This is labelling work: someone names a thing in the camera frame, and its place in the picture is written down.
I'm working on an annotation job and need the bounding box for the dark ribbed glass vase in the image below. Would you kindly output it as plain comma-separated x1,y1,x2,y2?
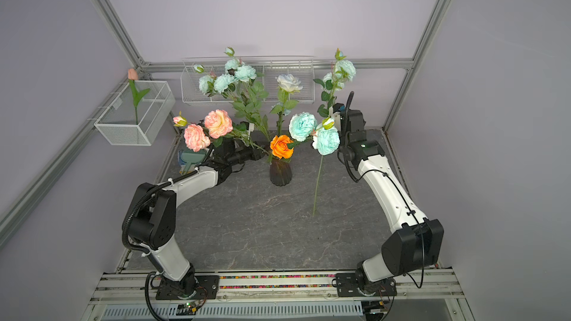
269,159,292,187

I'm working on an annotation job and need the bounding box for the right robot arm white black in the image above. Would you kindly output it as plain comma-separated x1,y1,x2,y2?
332,103,444,296

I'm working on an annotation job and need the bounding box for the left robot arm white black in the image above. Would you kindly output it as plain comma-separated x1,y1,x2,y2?
121,145,266,300

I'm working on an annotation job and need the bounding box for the orange rose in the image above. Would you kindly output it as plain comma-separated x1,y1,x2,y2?
270,135,294,159

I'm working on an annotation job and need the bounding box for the white rose stem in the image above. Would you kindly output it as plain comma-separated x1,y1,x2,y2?
270,74,303,135

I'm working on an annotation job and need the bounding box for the teal rose branch remaining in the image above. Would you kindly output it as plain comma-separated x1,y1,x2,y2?
192,47,269,139

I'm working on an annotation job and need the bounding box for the pink rose branch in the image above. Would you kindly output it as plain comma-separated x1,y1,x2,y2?
172,109,254,152

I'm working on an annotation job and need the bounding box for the blue green hand fan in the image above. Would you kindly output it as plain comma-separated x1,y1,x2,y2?
178,148,207,175

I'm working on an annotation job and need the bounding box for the white vent grille strip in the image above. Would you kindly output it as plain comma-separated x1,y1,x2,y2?
100,301,364,321

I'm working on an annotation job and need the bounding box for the pink tulip bud stem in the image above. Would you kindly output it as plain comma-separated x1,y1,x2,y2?
127,68,150,124

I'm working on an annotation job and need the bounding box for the white mesh side basket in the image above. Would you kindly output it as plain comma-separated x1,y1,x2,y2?
94,80,175,147

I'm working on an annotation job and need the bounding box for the white wire wall basket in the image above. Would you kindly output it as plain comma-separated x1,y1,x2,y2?
180,55,316,106

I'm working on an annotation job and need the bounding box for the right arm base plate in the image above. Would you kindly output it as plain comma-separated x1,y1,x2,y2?
332,270,397,297

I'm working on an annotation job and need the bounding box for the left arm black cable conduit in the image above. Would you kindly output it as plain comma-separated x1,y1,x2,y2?
121,173,197,255

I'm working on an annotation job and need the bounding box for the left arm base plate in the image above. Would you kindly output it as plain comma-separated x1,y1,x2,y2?
156,274,220,300

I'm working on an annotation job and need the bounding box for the aluminium front rail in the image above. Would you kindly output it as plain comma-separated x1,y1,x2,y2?
90,269,465,304

